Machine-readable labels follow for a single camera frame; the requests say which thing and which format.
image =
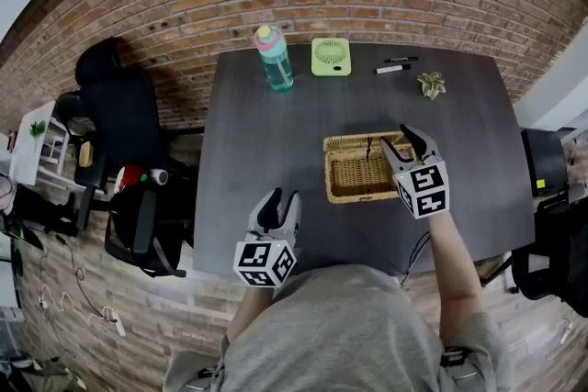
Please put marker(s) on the small potted succulent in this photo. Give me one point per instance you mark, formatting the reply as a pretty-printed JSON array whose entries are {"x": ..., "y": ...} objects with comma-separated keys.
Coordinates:
[{"x": 431, "y": 85}]

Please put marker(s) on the person's left forearm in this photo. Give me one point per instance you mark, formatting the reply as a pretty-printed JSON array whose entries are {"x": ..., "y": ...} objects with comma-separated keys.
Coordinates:
[{"x": 250, "y": 312}]

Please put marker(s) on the white side table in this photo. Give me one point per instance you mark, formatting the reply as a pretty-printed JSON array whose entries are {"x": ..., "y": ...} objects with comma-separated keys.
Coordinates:
[{"x": 30, "y": 156}]

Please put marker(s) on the green portable fan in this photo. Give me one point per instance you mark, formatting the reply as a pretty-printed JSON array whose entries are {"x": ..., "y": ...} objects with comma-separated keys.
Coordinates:
[{"x": 331, "y": 57}]

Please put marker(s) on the black cabinet with yellow sticker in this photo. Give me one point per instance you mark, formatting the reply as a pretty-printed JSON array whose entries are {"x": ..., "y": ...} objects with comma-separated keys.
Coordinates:
[{"x": 542, "y": 160}]

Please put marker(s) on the small green plant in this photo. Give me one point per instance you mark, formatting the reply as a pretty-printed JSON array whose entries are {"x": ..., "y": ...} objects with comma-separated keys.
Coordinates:
[{"x": 37, "y": 129}]

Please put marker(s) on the black folding chair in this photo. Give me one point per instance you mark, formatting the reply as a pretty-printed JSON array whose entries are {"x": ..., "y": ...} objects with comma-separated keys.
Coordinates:
[{"x": 78, "y": 105}]

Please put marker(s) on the red garment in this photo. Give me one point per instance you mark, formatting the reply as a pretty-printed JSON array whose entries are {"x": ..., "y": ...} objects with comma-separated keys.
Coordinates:
[{"x": 131, "y": 176}]

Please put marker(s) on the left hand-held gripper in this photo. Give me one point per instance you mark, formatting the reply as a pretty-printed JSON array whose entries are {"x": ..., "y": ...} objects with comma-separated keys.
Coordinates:
[{"x": 262, "y": 261}]

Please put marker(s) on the yellow pouch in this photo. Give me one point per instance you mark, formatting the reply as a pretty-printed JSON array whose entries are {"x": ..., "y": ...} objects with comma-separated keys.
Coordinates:
[{"x": 84, "y": 153}]

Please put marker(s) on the slim white power strip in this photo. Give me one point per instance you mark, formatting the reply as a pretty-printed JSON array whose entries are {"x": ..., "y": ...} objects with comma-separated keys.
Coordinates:
[{"x": 565, "y": 332}]

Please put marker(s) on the wicker basket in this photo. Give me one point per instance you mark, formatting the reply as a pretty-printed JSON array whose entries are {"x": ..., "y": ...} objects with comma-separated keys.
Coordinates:
[{"x": 358, "y": 174}]

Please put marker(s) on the black mesh office chair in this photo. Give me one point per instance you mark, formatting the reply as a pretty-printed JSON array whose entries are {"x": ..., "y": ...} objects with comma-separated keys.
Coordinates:
[{"x": 560, "y": 252}]

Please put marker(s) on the black high-back office chair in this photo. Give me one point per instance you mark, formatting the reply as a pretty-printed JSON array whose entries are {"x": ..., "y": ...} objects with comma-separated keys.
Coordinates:
[{"x": 124, "y": 119}]

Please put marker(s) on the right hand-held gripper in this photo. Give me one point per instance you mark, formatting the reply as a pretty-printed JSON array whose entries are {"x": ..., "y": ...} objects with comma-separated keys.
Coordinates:
[{"x": 425, "y": 190}]

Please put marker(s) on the person's right forearm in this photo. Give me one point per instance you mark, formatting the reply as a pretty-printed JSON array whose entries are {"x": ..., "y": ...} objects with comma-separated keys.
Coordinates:
[{"x": 457, "y": 280}]

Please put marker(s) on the person's grey shirt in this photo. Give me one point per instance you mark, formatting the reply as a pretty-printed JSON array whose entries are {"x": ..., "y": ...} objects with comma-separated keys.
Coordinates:
[{"x": 335, "y": 335}]

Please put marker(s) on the white marker pen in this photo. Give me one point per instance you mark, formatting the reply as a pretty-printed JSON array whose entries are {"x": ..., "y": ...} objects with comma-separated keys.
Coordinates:
[{"x": 392, "y": 69}]

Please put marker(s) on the black pen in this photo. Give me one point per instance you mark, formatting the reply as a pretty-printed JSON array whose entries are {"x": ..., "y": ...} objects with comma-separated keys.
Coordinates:
[{"x": 402, "y": 59}]

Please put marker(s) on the teal water bottle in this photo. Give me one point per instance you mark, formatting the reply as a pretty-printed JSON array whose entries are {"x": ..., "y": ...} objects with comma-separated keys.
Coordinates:
[{"x": 278, "y": 64}]

